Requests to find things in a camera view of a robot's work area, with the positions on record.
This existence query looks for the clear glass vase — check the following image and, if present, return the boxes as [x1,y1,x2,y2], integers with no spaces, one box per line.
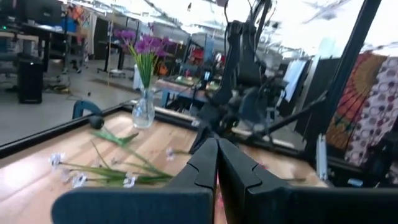
[131,88,155,129]

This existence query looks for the black floor bin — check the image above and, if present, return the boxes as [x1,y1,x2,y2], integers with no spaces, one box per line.
[17,53,44,105]

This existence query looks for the pale violet flower bunch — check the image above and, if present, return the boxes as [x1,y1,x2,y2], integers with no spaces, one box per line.
[164,147,191,161]
[48,141,175,189]

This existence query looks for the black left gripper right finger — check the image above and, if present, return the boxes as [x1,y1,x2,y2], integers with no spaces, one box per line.
[218,138,398,224]

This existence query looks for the blue table clamp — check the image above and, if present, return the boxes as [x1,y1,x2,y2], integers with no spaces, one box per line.
[72,99,103,121]

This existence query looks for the purple circle patterned cloth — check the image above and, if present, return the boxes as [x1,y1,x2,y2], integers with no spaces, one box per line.
[343,57,398,169]

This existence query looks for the blue background table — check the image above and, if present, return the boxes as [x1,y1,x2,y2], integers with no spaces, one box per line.
[154,77,218,108]

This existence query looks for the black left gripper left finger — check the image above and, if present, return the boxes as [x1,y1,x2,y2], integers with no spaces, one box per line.
[51,138,219,224]

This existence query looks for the loose green leaf stem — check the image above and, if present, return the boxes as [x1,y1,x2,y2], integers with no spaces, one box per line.
[91,128,140,147]

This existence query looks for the orange patterned tapestry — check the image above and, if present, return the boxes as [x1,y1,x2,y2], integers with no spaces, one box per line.
[325,52,388,152]

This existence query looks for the dark background desk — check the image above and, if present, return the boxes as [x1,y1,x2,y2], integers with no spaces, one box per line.
[0,21,88,75]

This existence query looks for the magenta artificial flower bunch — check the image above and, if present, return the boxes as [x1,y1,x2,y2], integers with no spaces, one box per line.
[113,23,177,91]

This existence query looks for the black aluminium table frame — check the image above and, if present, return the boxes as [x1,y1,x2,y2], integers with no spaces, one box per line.
[0,0,398,187]

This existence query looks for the black round knob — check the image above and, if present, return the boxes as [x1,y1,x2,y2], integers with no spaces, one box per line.
[89,115,105,131]

